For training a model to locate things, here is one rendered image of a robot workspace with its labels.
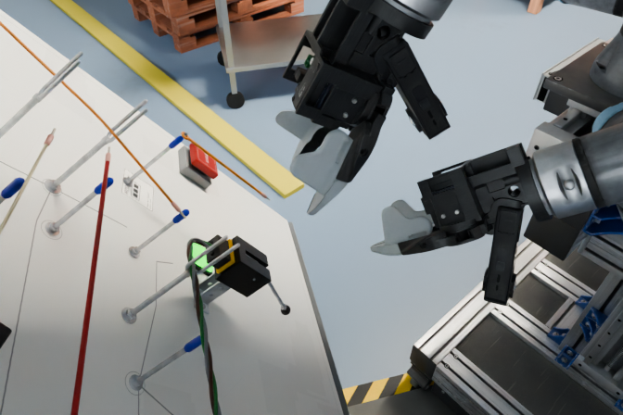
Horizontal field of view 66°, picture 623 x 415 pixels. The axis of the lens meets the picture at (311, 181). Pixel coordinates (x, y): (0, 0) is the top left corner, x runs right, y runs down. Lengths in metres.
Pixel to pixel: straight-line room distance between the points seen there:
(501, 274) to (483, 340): 1.13
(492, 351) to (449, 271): 0.51
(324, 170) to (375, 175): 1.98
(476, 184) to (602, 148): 0.12
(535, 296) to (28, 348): 1.63
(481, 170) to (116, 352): 0.42
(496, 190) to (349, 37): 0.25
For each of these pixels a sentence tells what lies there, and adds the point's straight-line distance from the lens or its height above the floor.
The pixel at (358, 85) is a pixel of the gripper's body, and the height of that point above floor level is 1.39.
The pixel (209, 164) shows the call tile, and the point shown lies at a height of 1.11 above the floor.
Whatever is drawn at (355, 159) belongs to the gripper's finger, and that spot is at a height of 1.33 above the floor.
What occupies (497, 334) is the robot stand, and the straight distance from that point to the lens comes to 1.73.
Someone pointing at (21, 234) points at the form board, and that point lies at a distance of 0.51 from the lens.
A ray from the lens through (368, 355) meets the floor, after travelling 1.83.
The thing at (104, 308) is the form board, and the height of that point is 1.21.
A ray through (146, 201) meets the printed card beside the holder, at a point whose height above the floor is 1.17.
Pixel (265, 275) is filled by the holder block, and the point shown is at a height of 1.14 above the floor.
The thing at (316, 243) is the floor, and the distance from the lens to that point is 2.11.
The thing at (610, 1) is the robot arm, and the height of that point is 1.30.
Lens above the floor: 1.62
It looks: 43 degrees down
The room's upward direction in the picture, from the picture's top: straight up
